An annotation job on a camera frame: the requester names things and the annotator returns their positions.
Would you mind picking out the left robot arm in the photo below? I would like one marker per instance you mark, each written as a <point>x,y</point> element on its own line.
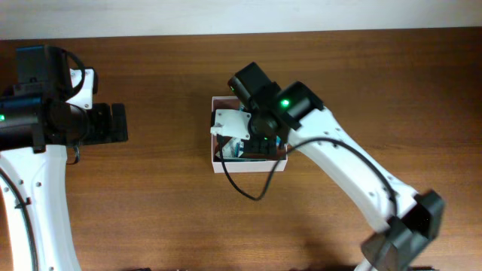
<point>49,111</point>

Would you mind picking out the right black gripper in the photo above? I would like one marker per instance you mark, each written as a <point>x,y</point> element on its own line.
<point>260,147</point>

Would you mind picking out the green white soap bar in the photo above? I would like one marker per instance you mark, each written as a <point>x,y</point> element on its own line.
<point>227,148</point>

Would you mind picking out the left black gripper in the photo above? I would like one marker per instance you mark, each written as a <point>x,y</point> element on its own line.
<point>104,123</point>

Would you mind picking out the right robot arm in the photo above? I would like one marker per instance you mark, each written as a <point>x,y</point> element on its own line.
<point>404,221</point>

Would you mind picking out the green toothpaste tube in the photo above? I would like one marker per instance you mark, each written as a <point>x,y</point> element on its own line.
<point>243,160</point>

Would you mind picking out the white cardboard box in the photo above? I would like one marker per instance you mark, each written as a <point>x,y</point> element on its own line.
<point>232,102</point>

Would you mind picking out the blue disposable razor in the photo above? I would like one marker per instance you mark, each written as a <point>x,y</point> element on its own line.
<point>238,150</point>

